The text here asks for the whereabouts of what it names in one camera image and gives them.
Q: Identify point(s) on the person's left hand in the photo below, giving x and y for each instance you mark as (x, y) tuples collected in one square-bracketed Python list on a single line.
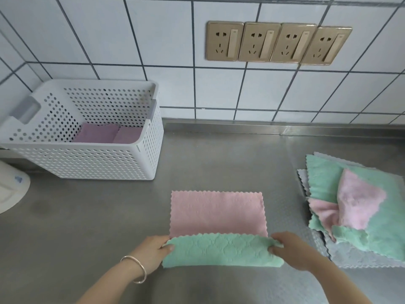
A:
[(148, 251)]

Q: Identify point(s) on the person's right hand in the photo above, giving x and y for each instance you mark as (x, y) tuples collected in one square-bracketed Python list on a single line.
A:
[(296, 253)]

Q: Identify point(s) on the person's left thumb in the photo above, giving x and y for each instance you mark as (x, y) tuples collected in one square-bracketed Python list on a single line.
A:
[(168, 248)]

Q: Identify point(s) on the person's right thumb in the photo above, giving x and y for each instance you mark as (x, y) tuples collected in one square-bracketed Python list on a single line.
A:
[(275, 249)]

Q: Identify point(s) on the pink and green cleaning cloth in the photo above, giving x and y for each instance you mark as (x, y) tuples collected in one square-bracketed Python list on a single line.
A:
[(218, 218)]

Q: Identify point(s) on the person's left forearm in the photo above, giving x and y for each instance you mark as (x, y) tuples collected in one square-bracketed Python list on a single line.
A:
[(110, 284)]

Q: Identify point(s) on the person's right forearm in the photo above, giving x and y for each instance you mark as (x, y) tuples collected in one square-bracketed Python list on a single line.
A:
[(335, 286)]

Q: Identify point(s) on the grey cleaning cloth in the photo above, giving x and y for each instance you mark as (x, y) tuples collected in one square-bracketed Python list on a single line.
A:
[(303, 182), (351, 258)]

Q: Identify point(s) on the crumpled green and pink cloth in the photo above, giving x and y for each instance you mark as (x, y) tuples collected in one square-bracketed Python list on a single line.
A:
[(321, 180)]

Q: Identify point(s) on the large green and pink cloth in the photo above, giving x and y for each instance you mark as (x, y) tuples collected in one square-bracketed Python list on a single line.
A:
[(379, 212)]

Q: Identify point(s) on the white perforated plastic basket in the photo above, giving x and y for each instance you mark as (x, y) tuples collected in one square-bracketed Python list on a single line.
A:
[(104, 155)]

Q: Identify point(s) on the folded purple cloth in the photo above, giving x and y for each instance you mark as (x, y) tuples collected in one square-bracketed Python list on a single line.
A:
[(95, 133), (128, 136)]

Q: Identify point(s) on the white round appliance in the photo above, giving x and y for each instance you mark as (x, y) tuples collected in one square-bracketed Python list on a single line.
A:
[(11, 189)]

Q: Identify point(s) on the gold wall socket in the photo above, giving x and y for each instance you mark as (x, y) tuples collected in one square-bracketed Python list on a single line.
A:
[(258, 42), (224, 41), (326, 45), (292, 44)]

